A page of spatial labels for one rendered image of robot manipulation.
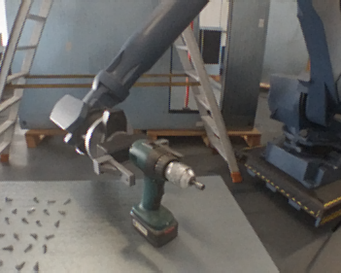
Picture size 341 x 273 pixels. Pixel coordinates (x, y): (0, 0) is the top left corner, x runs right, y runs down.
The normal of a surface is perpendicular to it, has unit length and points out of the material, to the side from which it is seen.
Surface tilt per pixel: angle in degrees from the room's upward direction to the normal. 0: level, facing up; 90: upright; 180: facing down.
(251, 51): 90
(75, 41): 90
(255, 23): 90
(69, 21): 90
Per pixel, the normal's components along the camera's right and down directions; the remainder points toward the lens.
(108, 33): 0.09, 0.38
